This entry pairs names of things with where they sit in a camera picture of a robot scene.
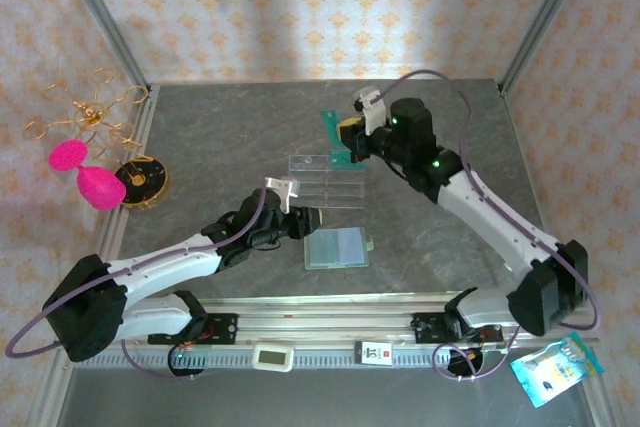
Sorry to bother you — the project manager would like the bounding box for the teal green credit card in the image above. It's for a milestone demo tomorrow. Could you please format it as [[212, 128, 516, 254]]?
[[319, 107, 354, 169]]

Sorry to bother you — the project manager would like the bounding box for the pale green card holder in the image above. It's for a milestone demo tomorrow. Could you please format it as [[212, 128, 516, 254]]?
[[303, 226, 375, 271]]

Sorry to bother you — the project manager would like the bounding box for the clear acrylic card stand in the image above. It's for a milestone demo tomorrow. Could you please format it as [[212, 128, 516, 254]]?
[[288, 151, 367, 213]]

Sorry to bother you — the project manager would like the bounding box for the light blue card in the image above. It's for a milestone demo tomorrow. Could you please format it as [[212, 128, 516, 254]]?
[[337, 229, 365, 266]]

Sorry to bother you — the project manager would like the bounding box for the white digital timer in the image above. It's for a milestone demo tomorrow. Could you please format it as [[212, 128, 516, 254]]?
[[251, 343, 295, 373]]

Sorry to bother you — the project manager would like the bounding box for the black gold round base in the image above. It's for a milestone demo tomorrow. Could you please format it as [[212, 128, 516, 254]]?
[[113, 155, 170, 211]]

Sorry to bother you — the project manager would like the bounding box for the pink glitter goblet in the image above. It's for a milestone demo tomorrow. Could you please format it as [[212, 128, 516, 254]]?
[[48, 139, 128, 212]]

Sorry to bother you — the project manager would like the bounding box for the blue plastic snack packet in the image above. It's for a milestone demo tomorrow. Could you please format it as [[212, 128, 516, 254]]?
[[509, 331, 605, 409]]

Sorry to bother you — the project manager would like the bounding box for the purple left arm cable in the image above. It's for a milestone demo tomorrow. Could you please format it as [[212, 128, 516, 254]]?
[[5, 185, 275, 383]]

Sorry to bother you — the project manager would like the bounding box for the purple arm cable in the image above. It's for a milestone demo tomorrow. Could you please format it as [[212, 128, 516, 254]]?
[[5, 185, 275, 383], [377, 69, 601, 382]]

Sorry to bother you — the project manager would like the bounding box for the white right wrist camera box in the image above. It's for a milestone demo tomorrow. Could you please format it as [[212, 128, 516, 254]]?
[[352, 86, 389, 137]]

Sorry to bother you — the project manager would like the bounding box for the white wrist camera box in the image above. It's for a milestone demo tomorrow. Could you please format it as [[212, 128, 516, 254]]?
[[263, 175, 302, 213], [352, 86, 389, 137]]

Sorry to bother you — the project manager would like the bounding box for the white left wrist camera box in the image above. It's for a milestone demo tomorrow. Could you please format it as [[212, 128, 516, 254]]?
[[263, 175, 302, 213]]

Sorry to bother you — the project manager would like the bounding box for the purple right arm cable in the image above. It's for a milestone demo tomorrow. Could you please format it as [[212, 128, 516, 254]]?
[[377, 69, 601, 382]]

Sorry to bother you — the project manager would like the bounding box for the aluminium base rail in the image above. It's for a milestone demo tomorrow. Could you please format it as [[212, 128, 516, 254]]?
[[52, 291, 601, 351]]

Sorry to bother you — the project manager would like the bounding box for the aluminium side rail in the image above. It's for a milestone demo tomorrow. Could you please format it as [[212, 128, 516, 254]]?
[[498, 84, 551, 233]]

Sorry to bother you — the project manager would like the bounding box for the grey slotted cable tray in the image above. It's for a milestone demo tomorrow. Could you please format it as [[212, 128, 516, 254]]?
[[74, 349, 516, 371]]

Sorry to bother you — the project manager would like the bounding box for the aluminium frame post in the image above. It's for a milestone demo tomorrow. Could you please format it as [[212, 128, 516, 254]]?
[[497, 0, 594, 96], [52, 0, 151, 91]]

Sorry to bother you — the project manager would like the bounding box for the black round cable grommet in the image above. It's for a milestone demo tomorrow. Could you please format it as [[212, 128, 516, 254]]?
[[446, 349, 485, 378]]

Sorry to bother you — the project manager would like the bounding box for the gold wire jewelry stand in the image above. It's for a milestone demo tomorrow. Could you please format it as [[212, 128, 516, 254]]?
[[21, 66, 151, 163]]

